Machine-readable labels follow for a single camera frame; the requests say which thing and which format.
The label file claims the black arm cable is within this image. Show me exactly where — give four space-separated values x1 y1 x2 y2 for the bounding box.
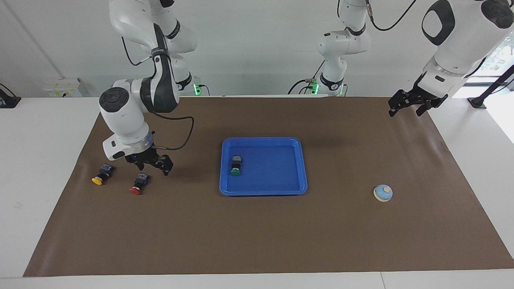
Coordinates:
122 35 194 151
365 0 416 32

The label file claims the brown table mat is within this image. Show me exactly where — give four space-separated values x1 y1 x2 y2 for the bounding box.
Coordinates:
23 96 514 277

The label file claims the black slanted stand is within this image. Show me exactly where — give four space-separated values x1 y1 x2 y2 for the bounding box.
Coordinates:
467 64 514 109

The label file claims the white wall socket box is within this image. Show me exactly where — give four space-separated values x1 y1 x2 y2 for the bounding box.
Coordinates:
43 78 88 98

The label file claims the bright window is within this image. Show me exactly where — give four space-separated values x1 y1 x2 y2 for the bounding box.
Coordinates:
462 34 514 87

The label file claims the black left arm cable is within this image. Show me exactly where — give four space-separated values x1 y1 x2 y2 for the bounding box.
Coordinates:
365 0 416 32

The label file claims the black desk bracket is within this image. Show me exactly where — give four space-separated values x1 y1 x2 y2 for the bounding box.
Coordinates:
0 83 21 109

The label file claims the black left base cable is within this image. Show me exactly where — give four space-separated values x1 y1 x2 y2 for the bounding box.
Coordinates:
288 60 326 96

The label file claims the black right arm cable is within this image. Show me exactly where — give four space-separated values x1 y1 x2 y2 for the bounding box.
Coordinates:
122 35 194 151

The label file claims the yellow push button switch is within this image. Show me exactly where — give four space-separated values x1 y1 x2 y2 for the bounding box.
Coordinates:
92 164 115 185

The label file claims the blue plastic tray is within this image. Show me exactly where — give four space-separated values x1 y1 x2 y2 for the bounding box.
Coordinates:
219 137 308 196

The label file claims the blue call bell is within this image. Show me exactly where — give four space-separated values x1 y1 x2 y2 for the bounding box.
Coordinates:
373 184 394 203

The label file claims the red push button switch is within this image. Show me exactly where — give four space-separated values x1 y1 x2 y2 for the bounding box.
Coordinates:
129 173 151 196

